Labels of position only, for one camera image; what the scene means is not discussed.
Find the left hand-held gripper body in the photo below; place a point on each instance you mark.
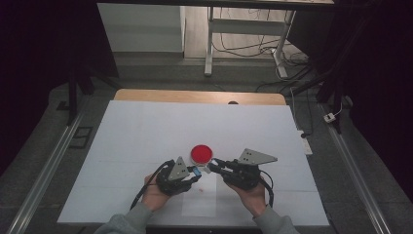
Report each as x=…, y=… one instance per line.
x=173, y=180

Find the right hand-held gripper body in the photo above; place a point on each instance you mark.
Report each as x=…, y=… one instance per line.
x=246, y=172

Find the small white cap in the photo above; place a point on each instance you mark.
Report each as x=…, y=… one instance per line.
x=205, y=169

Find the round red ink pad dish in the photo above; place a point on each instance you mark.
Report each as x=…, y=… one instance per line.
x=201, y=154

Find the person's left hand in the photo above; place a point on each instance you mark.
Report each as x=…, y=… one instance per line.
x=154, y=198

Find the person's right hand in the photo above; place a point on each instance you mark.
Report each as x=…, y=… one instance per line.
x=250, y=200

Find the white paper sheet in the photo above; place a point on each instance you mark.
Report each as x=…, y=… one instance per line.
x=199, y=201

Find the white power strip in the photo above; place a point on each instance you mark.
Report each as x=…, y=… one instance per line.
x=306, y=144

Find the small white adapter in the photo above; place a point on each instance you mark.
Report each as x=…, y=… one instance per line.
x=329, y=117

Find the black metal stand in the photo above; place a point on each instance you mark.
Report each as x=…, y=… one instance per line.
x=334, y=84
x=73, y=97

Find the white panel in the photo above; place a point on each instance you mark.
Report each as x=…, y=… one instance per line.
x=142, y=29

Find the black rectangular floor frame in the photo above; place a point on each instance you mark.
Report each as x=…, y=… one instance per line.
x=81, y=137

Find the aluminium floor rail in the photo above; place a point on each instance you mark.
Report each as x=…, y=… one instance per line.
x=360, y=182
x=42, y=182

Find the white desk frame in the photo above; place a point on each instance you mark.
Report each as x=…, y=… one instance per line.
x=246, y=27

